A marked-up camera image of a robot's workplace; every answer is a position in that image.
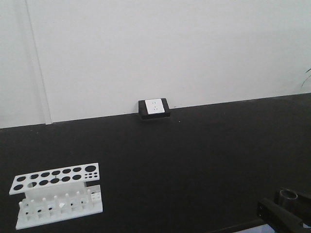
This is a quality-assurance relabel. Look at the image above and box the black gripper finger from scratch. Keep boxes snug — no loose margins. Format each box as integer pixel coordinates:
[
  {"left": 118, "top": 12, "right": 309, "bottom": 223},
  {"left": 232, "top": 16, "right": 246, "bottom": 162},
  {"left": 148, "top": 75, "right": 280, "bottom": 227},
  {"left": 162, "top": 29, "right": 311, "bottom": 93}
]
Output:
[
  {"left": 274, "top": 188, "right": 311, "bottom": 218},
  {"left": 257, "top": 199, "right": 304, "bottom": 233}
]

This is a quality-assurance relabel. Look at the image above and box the clear glass test tube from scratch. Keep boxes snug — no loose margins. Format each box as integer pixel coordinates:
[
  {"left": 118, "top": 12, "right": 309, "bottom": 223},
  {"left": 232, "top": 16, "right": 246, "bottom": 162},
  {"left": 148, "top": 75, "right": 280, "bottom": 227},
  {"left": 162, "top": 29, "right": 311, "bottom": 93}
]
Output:
[{"left": 278, "top": 189, "right": 298, "bottom": 208}]

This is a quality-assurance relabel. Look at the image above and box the black socket mounting box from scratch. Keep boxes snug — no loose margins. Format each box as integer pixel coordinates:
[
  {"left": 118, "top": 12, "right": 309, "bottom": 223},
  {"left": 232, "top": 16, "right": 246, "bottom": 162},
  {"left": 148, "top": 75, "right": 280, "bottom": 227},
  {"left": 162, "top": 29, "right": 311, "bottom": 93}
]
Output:
[{"left": 138, "top": 98, "right": 171, "bottom": 120}]

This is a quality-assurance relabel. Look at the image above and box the white test tube rack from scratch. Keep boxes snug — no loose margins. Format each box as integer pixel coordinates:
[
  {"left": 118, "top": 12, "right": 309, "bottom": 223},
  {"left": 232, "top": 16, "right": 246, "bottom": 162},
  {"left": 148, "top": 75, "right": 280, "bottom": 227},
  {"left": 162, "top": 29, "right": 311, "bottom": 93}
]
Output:
[{"left": 9, "top": 163, "right": 103, "bottom": 230}]

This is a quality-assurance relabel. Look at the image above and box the white wall power socket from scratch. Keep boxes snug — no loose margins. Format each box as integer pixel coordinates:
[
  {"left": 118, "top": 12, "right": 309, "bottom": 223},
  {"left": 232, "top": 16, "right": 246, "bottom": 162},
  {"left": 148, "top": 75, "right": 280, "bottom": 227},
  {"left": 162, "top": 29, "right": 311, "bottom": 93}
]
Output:
[{"left": 145, "top": 99, "right": 165, "bottom": 115}]

